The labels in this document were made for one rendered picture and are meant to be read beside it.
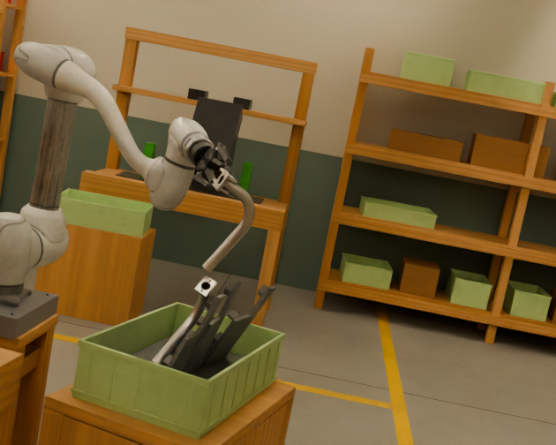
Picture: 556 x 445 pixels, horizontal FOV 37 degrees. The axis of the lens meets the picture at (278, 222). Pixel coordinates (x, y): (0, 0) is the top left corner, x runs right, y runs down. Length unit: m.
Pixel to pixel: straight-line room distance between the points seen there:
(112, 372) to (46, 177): 0.82
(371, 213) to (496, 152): 1.13
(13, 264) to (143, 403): 0.70
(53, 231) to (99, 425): 0.81
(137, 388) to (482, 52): 5.74
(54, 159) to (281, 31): 4.84
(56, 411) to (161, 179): 0.74
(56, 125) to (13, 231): 0.39
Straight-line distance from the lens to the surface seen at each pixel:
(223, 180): 2.25
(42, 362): 3.02
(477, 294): 7.26
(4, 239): 2.81
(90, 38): 7.88
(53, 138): 2.93
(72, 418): 2.49
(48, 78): 2.76
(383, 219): 7.05
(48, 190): 2.96
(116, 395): 2.44
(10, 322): 2.73
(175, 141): 2.54
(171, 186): 2.57
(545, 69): 7.74
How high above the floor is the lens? 1.76
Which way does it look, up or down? 9 degrees down
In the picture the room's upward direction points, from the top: 11 degrees clockwise
